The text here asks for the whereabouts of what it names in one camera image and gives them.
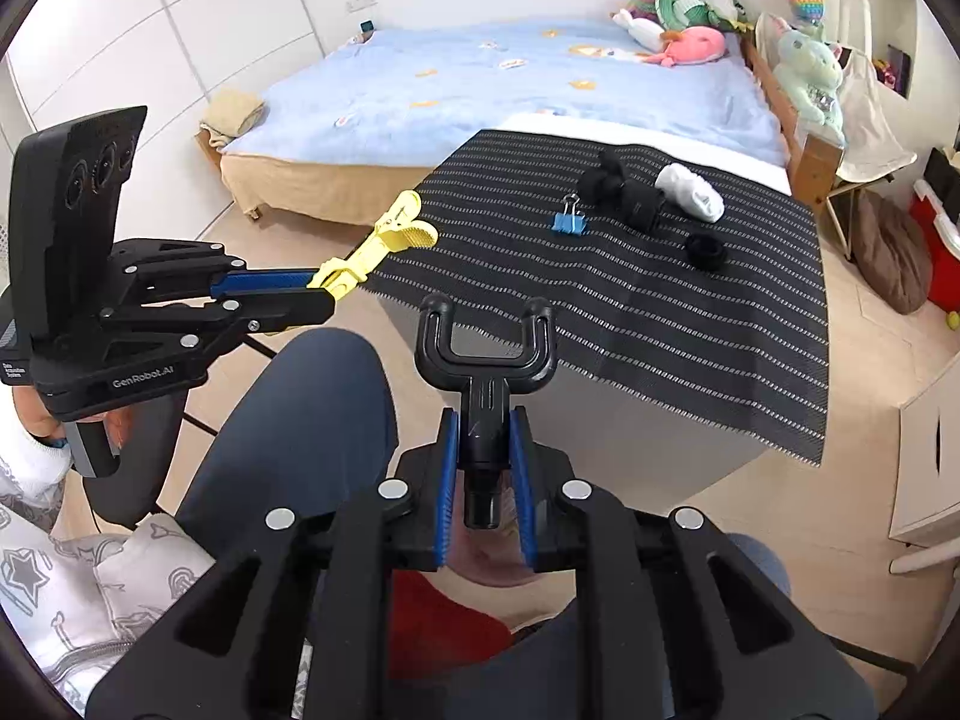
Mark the pink whale plush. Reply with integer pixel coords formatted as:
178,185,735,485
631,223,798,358
643,25,730,68

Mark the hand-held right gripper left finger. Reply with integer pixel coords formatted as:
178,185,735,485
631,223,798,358
86,409,462,720

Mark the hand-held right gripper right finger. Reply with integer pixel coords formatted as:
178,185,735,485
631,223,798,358
510,406,878,720

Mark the black striped mat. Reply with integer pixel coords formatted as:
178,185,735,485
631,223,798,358
358,130,832,470

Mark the yellow plastic clip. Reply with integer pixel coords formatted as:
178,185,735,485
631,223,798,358
262,190,440,337

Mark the cream folding chair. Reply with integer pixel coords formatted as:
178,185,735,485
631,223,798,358
754,11,920,256

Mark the black bag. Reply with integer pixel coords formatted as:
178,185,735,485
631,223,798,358
924,146,960,203

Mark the white drawer cabinet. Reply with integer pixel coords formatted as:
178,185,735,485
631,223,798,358
889,360,960,548

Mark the blue printed blanket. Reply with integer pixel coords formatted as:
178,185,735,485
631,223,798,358
221,13,788,166

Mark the white arched frame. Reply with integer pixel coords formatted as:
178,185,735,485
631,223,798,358
838,0,871,46

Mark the brown bean bag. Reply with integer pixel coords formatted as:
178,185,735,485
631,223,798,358
853,189,935,316

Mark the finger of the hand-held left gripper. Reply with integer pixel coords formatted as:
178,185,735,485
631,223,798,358
111,238,322,299
101,286,336,335

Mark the white grey printed garment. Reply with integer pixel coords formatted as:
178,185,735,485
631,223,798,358
0,457,218,713

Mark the white long plush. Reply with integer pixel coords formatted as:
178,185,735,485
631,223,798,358
611,9,665,46

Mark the white sock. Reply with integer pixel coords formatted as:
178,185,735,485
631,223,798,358
654,163,726,224

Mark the black ring cap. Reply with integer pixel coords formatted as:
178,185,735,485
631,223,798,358
688,234,727,271

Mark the white wall shelf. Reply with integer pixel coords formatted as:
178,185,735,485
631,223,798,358
829,0,920,98

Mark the person's left hand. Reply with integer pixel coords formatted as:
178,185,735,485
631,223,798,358
15,390,137,466

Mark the green frog plush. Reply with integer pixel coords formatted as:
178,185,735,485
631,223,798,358
705,0,751,35

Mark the wooden bed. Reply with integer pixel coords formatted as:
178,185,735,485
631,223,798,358
196,11,845,230

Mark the black strap bundle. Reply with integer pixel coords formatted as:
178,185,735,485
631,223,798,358
581,150,631,207

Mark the red cooler box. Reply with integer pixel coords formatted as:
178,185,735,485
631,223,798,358
911,180,960,308

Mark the beige folded towel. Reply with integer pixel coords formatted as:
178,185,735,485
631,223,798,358
202,88,265,147

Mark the red cloth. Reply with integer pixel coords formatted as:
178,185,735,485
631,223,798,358
390,570,518,683

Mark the black forked mount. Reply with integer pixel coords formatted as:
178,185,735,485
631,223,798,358
416,294,557,530

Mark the green white plush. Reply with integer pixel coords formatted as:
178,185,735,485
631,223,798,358
655,0,710,27

